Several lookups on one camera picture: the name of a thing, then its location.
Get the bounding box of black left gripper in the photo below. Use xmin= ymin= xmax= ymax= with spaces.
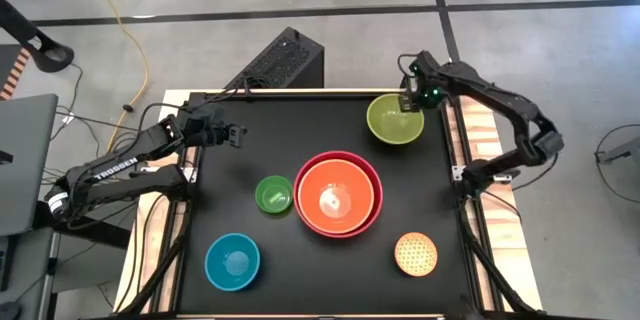
xmin=183 ymin=103 xmax=249 ymax=150

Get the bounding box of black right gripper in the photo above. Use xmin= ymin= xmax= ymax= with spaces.
xmin=398 ymin=50 xmax=445 ymax=114

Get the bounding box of lime green bowl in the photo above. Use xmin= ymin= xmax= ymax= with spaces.
xmin=365 ymin=92 xmax=426 ymax=146

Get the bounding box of small dark green bowl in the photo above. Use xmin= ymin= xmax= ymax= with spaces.
xmin=254 ymin=175 xmax=295 ymax=215

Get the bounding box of blue bowl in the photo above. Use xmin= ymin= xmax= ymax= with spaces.
xmin=203 ymin=232 xmax=262 ymax=293

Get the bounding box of small orange patterned bowl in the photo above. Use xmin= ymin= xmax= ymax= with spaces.
xmin=393 ymin=231 xmax=439 ymax=278

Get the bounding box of black computer tower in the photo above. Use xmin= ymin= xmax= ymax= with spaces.
xmin=223 ymin=26 xmax=326 ymax=91

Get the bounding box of large orange bowl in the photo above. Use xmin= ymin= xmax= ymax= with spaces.
xmin=297 ymin=158 xmax=376 ymax=235

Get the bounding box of large red bowl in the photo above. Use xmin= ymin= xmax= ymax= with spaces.
xmin=293 ymin=150 xmax=385 ymax=240

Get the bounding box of black table mat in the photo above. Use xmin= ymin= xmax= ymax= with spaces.
xmin=175 ymin=93 xmax=477 ymax=317

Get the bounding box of grey laptop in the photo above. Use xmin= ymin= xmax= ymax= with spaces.
xmin=0 ymin=93 xmax=60 ymax=237

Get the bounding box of black curved stand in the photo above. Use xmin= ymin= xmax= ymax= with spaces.
xmin=0 ymin=0 xmax=76 ymax=74

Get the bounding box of orange black striped strip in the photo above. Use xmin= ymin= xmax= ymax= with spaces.
xmin=0 ymin=46 xmax=32 ymax=102

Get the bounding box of yellow cable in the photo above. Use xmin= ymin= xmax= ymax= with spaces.
xmin=78 ymin=0 xmax=151 ymax=154

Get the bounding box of black table frame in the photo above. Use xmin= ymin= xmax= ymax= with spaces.
xmin=117 ymin=88 xmax=544 ymax=320

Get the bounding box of black floor cable bundle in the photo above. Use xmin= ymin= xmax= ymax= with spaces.
xmin=42 ymin=62 xmax=156 ymax=186

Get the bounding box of grey stand with cable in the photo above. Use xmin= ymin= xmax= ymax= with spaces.
xmin=593 ymin=123 xmax=640 ymax=200

